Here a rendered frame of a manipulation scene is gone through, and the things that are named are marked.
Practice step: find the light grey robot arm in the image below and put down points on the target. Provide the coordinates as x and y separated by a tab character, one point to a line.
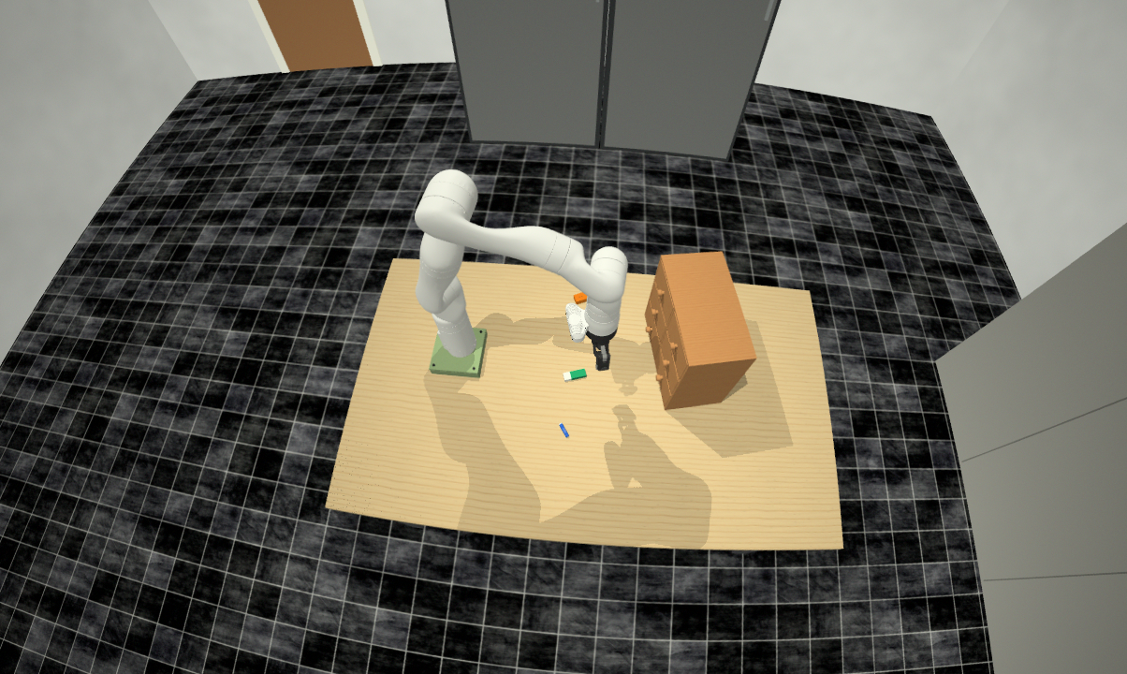
444	213

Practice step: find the orange-brown wooden chest of drawers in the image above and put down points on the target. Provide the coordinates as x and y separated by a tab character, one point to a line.
717	344

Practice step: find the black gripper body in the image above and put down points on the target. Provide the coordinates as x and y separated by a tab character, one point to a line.
600	340

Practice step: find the brown wooden drawer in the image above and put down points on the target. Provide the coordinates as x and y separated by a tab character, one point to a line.
651	329
663	378
676	343
669	363
658	315
663	292

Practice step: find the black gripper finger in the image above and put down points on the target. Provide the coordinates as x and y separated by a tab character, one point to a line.
602	358

